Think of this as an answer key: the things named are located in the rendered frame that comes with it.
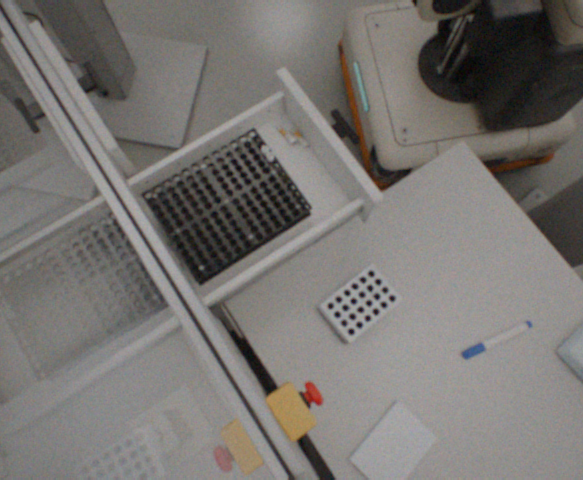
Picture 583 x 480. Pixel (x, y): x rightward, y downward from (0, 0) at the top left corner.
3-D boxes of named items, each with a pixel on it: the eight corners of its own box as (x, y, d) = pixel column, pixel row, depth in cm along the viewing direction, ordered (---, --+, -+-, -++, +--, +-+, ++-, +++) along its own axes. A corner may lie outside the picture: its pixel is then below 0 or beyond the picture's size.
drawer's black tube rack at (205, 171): (256, 144, 86) (254, 127, 80) (310, 220, 83) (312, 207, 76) (151, 207, 83) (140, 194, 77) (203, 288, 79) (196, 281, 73)
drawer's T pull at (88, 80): (90, 64, 83) (87, 59, 82) (111, 95, 82) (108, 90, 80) (72, 73, 83) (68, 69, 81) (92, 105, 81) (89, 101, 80)
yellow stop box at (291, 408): (293, 378, 75) (293, 378, 68) (318, 417, 74) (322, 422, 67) (266, 396, 75) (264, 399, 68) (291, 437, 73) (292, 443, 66)
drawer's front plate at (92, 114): (64, 59, 93) (35, 18, 82) (137, 172, 87) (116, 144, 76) (56, 63, 92) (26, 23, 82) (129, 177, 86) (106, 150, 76)
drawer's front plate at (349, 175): (283, 101, 91) (283, 65, 80) (372, 219, 85) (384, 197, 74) (276, 106, 91) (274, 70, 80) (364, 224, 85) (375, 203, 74)
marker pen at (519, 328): (525, 319, 86) (529, 318, 85) (530, 327, 86) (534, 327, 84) (459, 351, 85) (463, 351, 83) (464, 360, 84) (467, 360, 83)
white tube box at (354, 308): (368, 267, 88) (372, 263, 85) (398, 302, 87) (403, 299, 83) (318, 307, 86) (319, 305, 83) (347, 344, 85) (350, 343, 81)
